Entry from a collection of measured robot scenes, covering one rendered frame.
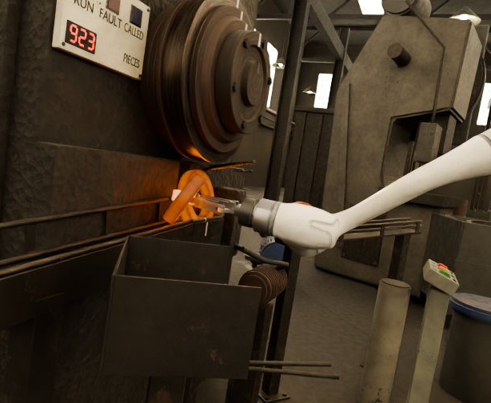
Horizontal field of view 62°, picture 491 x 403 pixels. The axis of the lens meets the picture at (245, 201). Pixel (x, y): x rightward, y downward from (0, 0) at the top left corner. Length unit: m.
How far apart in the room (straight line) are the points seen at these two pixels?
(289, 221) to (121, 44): 0.57
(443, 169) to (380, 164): 2.70
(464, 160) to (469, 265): 2.03
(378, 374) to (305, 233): 0.94
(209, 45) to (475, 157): 0.69
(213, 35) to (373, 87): 2.91
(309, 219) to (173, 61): 0.50
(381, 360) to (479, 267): 1.47
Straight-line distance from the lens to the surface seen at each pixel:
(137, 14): 1.11
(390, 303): 1.71
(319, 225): 0.99
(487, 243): 3.09
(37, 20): 0.97
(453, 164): 1.08
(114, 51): 1.05
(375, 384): 1.82
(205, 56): 1.08
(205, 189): 1.32
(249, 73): 1.15
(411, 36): 3.94
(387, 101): 3.83
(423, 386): 1.86
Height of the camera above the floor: 0.89
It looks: 5 degrees down
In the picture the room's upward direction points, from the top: 9 degrees clockwise
